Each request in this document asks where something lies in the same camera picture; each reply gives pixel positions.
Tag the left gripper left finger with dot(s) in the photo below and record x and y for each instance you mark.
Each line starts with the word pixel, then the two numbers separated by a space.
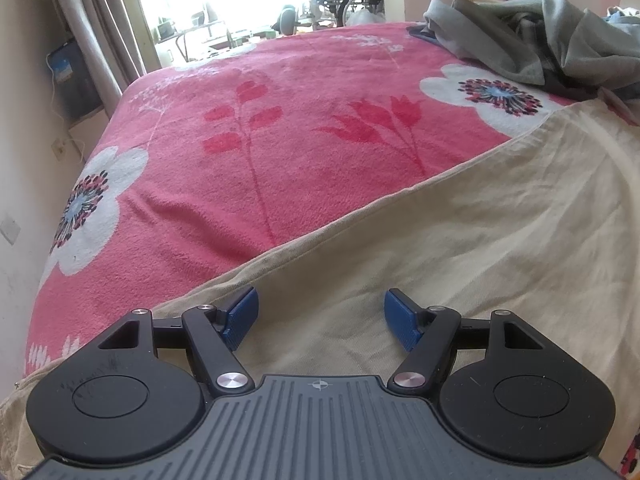
pixel 213 334

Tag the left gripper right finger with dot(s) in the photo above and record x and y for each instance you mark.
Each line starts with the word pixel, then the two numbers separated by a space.
pixel 428 337

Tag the beige khaki trousers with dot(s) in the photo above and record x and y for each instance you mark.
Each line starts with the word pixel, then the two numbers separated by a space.
pixel 535 244

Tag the folding table with items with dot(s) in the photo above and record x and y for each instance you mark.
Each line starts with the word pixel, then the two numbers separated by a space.
pixel 201 36

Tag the pink floral bed blanket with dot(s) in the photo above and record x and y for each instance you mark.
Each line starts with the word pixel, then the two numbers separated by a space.
pixel 204 169

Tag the white low cabinet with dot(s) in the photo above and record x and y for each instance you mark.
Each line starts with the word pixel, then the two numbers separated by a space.
pixel 86 133

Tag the dark blue box device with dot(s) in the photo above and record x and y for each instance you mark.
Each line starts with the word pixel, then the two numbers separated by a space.
pixel 74 88

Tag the dark grey garment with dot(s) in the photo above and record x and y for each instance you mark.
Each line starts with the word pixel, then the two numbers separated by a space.
pixel 567 88

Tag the grey hooded sweatshirt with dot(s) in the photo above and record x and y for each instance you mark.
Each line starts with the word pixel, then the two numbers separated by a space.
pixel 534 41

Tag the grey beige curtain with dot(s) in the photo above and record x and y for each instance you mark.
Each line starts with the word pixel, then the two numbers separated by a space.
pixel 116 43

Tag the blue denim garment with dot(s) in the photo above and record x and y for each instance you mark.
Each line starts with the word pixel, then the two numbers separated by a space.
pixel 619 15

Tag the white wall switch plate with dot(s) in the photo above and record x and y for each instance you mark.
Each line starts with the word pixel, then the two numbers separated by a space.
pixel 9 229

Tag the white wall socket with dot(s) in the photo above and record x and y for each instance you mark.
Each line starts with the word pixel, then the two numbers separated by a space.
pixel 58 148

